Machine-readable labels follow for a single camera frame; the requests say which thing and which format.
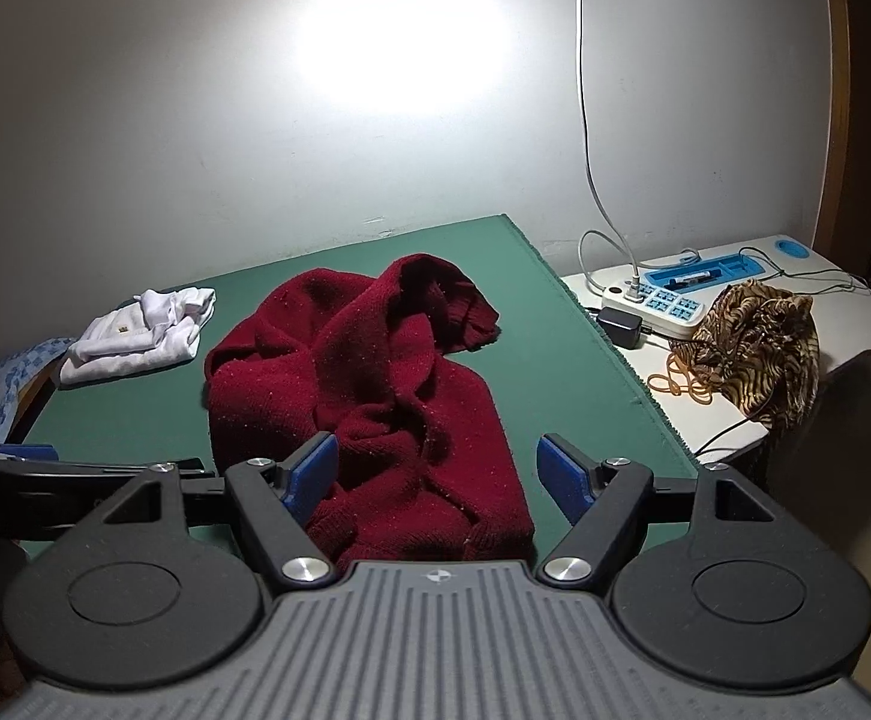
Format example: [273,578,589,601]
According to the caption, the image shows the tiger print cloth bag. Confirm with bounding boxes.
[686,279,821,428]

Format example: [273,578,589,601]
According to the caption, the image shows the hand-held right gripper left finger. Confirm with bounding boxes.
[104,431,339,593]

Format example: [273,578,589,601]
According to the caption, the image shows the blue checkered cloth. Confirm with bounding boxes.
[0,336,77,451]

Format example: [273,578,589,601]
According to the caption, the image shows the green felt table cover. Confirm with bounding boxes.
[11,214,699,563]

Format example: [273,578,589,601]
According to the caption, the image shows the dark red knitted sweater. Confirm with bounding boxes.
[203,253,536,565]

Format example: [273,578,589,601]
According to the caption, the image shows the white power strip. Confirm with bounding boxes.
[602,277,707,340]

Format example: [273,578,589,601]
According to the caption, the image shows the black power adapter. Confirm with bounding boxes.
[599,309,645,350]

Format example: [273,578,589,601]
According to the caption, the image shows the white power cable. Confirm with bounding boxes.
[570,0,642,295]

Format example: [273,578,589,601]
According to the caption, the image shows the white folded garment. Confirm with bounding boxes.
[58,287,218,391]

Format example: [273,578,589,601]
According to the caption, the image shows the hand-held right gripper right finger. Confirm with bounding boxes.
[536,433,777,586]

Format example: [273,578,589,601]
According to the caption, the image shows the orange rubber bands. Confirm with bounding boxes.
[645,356,722,400]

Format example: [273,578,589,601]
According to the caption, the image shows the white side table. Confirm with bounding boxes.
[559,234,871,458]

